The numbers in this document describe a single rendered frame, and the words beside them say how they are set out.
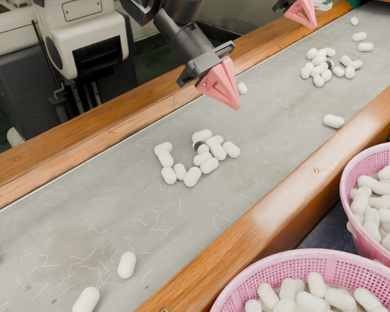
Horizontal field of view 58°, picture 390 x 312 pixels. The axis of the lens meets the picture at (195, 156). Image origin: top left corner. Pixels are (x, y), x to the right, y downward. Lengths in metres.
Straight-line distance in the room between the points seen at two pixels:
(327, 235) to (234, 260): 0.20
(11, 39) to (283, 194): 1.11
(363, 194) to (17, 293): 0.49
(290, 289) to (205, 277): 0.10
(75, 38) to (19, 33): 0.31
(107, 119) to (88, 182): 0.16
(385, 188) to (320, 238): 0.12
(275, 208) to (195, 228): 0.11
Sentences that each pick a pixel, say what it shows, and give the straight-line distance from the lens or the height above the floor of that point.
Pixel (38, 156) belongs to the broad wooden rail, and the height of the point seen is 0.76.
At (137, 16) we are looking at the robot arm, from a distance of 0.63.
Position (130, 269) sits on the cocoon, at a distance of 0.47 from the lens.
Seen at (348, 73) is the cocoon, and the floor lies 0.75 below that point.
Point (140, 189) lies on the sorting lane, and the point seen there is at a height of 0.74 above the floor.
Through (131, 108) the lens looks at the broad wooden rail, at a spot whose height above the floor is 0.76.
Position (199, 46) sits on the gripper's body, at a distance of 0.59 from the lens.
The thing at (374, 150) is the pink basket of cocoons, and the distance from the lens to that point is 0.63.
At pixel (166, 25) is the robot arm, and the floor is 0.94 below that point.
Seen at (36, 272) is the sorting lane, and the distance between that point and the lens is 0.53.
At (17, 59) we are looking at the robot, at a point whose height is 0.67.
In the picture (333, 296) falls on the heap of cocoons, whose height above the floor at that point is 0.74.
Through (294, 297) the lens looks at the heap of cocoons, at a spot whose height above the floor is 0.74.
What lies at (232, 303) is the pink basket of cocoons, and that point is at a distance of 0.44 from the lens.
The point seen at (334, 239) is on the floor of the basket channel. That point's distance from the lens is 0.60.
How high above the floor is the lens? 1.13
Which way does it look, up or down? 39 degrees down
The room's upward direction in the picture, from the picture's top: 6 degrees counter-clockwise
